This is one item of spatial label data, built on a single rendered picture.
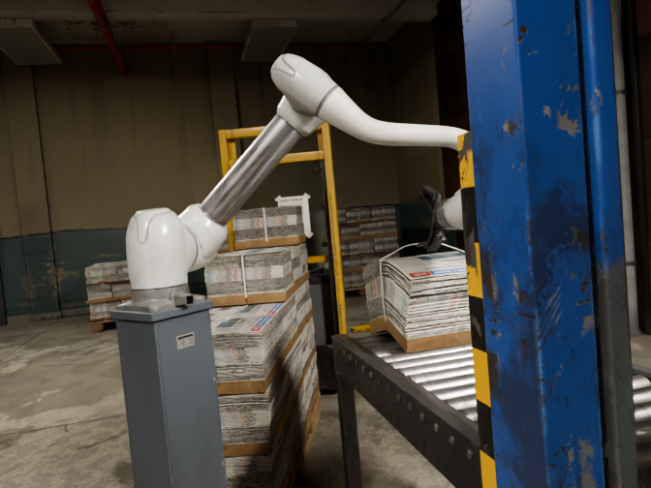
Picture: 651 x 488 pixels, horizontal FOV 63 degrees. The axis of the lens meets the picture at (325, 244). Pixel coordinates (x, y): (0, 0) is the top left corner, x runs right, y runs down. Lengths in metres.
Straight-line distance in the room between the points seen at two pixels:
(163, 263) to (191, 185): 7.50
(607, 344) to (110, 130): 8.90
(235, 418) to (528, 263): 1.71
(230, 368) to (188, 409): 0.44
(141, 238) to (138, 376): 0.38
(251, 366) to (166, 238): 0.66
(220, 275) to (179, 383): 1.07
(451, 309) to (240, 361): 0.80
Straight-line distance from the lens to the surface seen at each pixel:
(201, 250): 1.65
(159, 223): 1.50
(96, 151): 9.14
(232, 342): 1.95
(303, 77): 1.44
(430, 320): 1.56
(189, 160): 9.01
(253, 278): 2.49
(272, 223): 3.05
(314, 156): 3.57
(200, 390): 1.58
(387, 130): 1.42
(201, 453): 1.63
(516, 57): 0.42
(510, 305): 0.44
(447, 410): 1.15
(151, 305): 1.48
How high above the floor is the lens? 1.21
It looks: 3 degrees down
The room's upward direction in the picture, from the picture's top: 5 degrees counter-clockwise
